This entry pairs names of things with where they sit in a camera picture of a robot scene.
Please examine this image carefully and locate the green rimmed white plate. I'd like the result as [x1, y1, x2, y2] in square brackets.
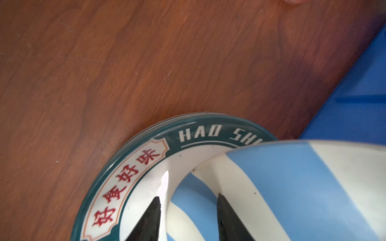
[71, 112, 275, 241]

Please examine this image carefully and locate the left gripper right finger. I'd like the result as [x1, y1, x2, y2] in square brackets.
[217, 193, 255, 241]

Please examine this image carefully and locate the blue plastic bin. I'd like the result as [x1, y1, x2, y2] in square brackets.
[300, 27, 386, 145]

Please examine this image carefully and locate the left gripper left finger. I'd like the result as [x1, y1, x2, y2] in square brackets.
[126, 196, 161, 241]

